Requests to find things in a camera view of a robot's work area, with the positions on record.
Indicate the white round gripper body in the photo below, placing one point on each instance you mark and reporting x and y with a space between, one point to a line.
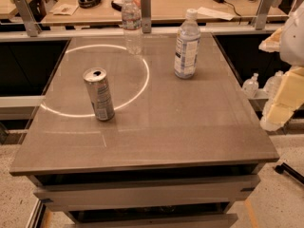
293 40

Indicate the silver redbull can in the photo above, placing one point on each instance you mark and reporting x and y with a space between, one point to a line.
98 89

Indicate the grey upper drawer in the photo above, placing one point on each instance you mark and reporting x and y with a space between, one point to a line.
145 193

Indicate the grey metal bracket right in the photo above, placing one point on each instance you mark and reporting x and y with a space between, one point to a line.
259 21

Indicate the white paper sheet right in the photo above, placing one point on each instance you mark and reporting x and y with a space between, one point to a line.
215 13

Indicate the black chair caster leg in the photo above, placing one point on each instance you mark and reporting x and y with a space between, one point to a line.
284 167

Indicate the grey metal bracket left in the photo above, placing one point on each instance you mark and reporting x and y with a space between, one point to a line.
31 26

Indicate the grey metal bracket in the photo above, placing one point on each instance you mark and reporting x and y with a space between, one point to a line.
31 26
146 16
259 21

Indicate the blue label plastic bottle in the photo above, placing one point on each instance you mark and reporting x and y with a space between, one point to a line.
187 45

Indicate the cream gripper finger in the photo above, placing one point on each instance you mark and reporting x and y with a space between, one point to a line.
286 97
272 43

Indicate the clear plastic water bottle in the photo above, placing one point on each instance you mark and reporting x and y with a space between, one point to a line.
132 27

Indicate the white paper note left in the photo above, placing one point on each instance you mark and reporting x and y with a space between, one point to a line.
64 9

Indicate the grey metal bracket middle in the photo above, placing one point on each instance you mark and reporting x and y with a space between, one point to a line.
146 16

